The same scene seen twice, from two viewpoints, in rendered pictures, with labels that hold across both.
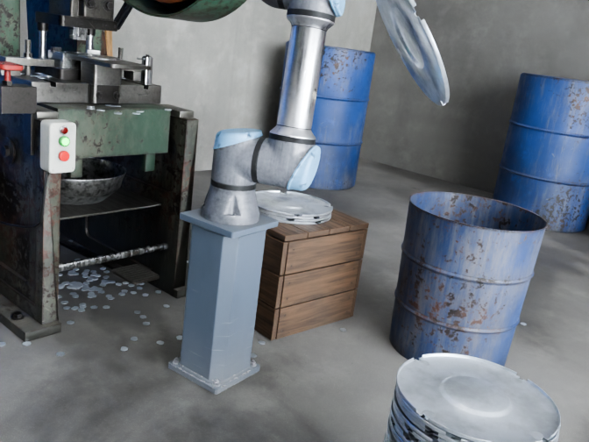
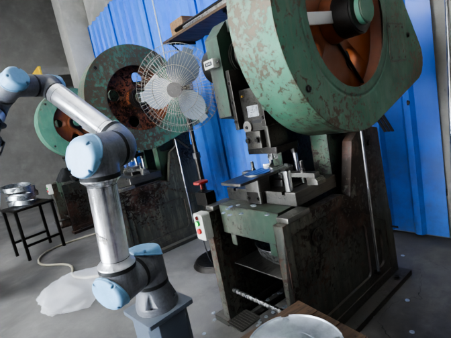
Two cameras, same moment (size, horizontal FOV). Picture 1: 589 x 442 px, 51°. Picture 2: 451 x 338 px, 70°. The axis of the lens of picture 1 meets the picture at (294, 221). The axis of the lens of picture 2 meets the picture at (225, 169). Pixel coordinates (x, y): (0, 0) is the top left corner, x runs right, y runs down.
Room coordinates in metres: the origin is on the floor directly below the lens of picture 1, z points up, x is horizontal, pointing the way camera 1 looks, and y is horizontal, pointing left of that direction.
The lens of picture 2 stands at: (2.13, -0.81, 1.07)
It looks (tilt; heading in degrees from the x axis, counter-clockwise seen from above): 9 degrees down; 103
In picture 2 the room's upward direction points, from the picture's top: 11 degrees counter-clockwise
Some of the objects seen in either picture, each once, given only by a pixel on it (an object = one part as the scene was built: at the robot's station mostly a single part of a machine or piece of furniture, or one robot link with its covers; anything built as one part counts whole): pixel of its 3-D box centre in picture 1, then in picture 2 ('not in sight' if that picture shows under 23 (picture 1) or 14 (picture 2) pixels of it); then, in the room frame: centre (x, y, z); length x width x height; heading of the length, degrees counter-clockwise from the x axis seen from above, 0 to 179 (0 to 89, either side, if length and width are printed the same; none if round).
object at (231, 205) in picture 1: (231, 198); (154, 292); (1.56, 0.17, 0.50); 0.15 x 0.15 x 0.10
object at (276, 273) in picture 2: (71, 196); (291, 255); (2.02, 0.76, 0.31); 0.43 x 0.42 x 0.01; 141
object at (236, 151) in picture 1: (238, 154); (145, 263); (1.56, 0.16, 0.62); 0.13 x 0.12 x 0.14; 77
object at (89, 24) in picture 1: (76, 25); (273, 149); (2.02, 0.76, 0.86); 0.20 x 0.16 x 0.05; 141
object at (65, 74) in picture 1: (75, 71); (278, 178); (2.02, 0.76, 0.72); 0.20 x 0.16 x 0.03; 141
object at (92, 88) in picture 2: not in sight; (165, 148); (0.90, 2.12, 0.87); 1.53 x 0.99 x 1.74; 49
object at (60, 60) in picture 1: (77, 60); (275, 171); (2.01, 0.75, 0.76); 0.15 x 0.09 x 0.05; 141
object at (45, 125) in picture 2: not in sight; (100, 155); (-0.52, 3.18, 0.87); 1.53 x 0.99 x 1.74; 54
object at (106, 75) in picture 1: (107, 81); (252, 189); (1.91, 0.62, 0.72); 0.25 x 0.14 x 0.14; 51
